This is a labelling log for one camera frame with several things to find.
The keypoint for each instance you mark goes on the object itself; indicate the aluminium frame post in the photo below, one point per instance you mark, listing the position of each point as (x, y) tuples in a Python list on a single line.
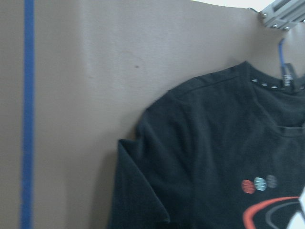
[(283, 14)]

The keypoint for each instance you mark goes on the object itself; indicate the black graphic t-shirt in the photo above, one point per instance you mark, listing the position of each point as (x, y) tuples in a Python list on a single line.
[(221, 151)]

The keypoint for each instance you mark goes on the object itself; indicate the blue tape grid lines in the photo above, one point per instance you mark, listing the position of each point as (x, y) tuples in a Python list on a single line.
[(26, 213)]

